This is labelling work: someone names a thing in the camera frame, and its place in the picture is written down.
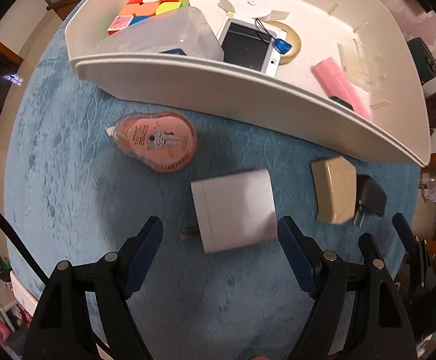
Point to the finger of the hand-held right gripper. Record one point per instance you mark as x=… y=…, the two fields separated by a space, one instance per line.
x=405 y=232
x=368 y=249

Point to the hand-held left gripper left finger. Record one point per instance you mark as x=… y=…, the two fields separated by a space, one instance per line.
x=143 y=255

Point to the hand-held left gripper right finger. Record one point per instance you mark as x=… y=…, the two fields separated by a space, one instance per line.
x=296 y=258

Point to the black plug adapter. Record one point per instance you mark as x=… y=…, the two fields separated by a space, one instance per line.
x=371 y=198

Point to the white charger block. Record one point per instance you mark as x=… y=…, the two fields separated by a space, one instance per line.
x=236 y=210

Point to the white plastic storage bin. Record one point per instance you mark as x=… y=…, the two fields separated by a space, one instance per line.
x=278 y=93

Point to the pink hair roller clip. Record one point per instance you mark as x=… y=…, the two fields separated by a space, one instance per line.
x=338 y=78

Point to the yellowish tape roll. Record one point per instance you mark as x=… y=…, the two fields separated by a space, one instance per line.
x=293 y=41

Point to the clear plastic box with label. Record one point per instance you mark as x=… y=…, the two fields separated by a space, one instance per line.
x=165 y=37

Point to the small white screen device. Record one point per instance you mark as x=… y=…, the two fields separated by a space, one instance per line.
x=248 y=45

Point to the colourful puzzle cube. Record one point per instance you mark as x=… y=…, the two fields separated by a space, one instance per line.
x=150 y=3

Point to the beige box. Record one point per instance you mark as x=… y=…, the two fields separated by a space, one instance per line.
x=334 y=191

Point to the blue textured mat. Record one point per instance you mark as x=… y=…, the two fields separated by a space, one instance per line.
x=90 y=202

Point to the pink correction tape dispenser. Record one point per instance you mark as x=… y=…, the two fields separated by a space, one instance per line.
x=158 y=142

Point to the dark green round object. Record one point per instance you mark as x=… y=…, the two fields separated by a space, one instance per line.
x=422 y=60

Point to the clear acrylic divider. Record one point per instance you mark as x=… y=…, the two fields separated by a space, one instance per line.
x=360 y=63

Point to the white plastic piece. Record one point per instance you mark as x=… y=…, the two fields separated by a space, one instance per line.
x=240 y=5

